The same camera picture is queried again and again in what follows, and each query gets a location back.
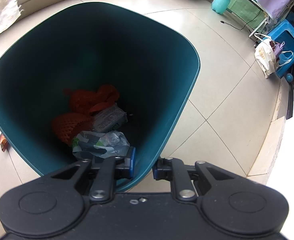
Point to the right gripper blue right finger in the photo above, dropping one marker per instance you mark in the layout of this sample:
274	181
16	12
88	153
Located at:
162	169

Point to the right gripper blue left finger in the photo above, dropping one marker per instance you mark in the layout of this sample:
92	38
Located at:
129	163

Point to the grey green plastic package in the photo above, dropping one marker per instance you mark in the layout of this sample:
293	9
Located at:
103	145

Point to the orange foam fruit net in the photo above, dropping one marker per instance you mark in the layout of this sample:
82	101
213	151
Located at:
68	125

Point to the red plastic bag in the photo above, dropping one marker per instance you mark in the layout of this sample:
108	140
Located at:
88	102

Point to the dark teal trash bin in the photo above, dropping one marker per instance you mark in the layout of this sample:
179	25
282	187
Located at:
85	46

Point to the small pink barcode wrapper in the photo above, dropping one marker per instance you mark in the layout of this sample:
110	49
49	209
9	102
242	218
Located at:
3	143

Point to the cream tote bag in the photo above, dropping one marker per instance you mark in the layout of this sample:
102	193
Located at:
264	54

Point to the small blue ball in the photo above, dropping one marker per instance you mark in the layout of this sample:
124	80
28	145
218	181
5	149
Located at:
289	77

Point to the light blue plastic bag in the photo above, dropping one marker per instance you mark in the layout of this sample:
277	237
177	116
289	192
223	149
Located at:
285	57

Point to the teal spray bottle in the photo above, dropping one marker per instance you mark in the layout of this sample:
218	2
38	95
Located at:
220	6

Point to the blue plastic stool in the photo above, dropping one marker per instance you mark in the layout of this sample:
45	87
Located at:
284	32

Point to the green hanging cloth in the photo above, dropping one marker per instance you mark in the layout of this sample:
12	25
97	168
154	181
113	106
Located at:
247	11

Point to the white metal drying rack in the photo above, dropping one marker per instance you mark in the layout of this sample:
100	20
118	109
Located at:
263	26

